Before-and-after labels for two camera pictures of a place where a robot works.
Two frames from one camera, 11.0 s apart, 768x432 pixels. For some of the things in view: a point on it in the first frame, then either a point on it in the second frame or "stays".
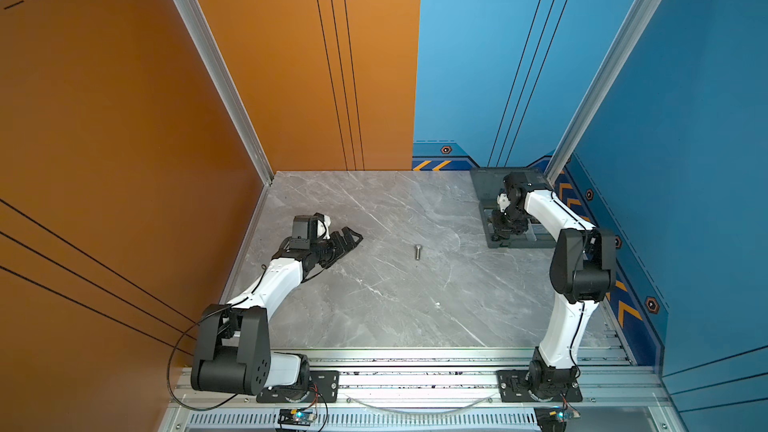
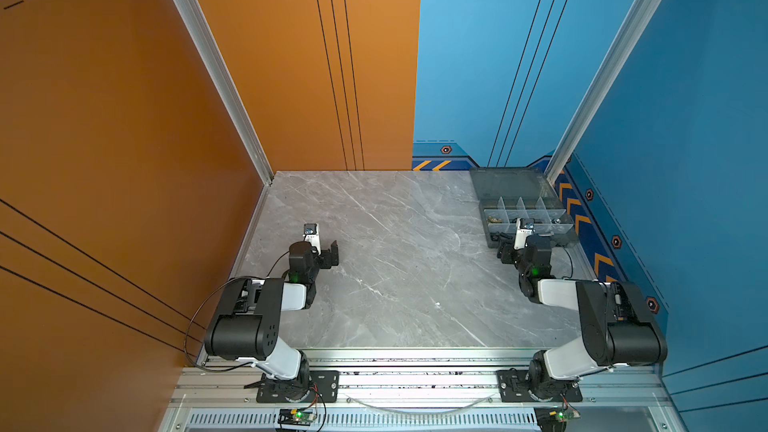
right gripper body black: (509, 221) → (510, 256)
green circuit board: (296, 417) stays
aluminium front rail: (434, 391) stays
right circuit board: (554, 419) stays
